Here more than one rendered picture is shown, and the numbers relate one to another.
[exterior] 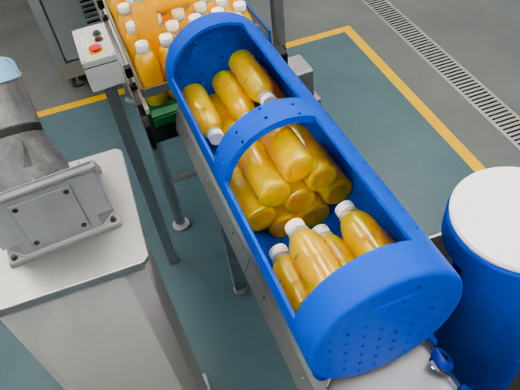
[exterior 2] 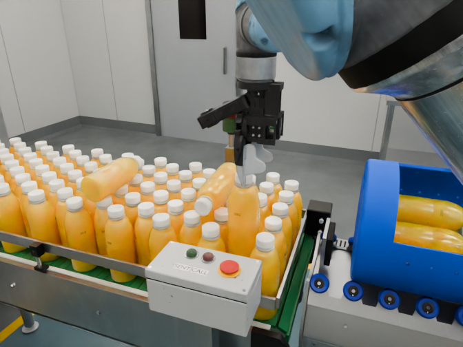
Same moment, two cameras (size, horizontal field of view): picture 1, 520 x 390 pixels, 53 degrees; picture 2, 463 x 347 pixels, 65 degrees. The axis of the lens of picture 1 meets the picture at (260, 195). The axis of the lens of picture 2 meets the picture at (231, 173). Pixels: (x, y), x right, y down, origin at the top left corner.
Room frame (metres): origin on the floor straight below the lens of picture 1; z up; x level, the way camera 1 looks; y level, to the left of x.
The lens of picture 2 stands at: (1.04, 0.84, 1.53)
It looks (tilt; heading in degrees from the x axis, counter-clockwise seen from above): 24 degrees down; 306
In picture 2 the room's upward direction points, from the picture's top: straight up
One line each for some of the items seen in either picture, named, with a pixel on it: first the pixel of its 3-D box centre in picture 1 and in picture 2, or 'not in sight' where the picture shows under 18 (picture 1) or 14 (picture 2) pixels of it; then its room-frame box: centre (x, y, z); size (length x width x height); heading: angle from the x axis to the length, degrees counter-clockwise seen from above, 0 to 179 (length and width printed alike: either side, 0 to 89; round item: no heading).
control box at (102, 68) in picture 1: (97, 56); (204, 284); (1.41, 0.42, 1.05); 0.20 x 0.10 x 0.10; 16
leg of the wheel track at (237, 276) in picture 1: (230, 244); not in sight; (1.21, 0.13, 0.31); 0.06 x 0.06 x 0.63; 16
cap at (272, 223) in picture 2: (165, 38); (273, 223); (1.38, 0.21, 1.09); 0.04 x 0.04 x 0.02
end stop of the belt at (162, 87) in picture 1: (207, 73); (294, 250); (1.37, 0.11, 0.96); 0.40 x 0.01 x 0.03; 106
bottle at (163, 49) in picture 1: (173, 67); (271, 259); (1.38, 0.21, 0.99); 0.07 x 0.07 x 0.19
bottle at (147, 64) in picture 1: (150, 74); (263, 278); (1.36, 0.28, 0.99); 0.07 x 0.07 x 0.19
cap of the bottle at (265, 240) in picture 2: (141, 46); (264, 240); (1.36, 0.28, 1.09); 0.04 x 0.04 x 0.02
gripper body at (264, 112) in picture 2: not in sight; (258, 111); (1.40, 0.25, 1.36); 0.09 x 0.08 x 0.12; 16
